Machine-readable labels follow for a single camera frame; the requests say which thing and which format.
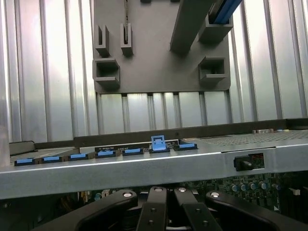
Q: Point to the grey parts rack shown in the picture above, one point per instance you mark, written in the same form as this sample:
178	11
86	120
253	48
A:
156	60

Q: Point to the blue slot cover tab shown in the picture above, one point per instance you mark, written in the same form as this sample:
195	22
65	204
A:
132	151
78	156
24	161
51	159
187	146
105	154

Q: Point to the green RAM stick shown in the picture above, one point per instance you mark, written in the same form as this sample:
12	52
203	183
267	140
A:
125	21

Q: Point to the open black PC case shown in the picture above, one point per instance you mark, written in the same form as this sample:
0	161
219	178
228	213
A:
120	173

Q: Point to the hard disk with blue carrier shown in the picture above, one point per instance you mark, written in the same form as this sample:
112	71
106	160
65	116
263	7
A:
226	9

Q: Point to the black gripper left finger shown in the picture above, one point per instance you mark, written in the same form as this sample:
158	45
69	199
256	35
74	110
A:
108	211

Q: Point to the blue card retention clip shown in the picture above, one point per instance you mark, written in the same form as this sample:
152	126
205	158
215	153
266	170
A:
158	144

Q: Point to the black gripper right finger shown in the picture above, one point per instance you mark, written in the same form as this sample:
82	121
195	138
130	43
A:
240	216

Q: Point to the green motherboard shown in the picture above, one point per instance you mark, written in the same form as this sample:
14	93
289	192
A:
255	197

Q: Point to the black chassis intrusion switch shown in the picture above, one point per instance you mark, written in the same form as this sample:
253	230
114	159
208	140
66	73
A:
243	163

